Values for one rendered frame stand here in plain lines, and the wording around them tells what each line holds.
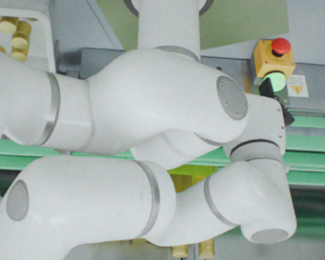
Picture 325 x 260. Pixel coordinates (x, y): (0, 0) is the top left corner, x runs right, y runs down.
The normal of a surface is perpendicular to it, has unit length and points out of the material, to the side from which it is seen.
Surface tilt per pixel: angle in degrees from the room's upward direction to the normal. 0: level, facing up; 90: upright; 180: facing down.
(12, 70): 103
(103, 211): 61
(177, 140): 31
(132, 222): 42
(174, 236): 77
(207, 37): 1
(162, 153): 25
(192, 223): 47
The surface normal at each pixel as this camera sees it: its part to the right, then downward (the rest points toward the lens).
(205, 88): 0.62, -0.31
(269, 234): 0.01, 0.81
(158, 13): -0.40, -0.44
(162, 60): 0.53, -0.57
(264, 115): 0.29, -0.55
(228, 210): -0.42, 0.53
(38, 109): 0.83, 0.24
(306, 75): 0.10, -0.48
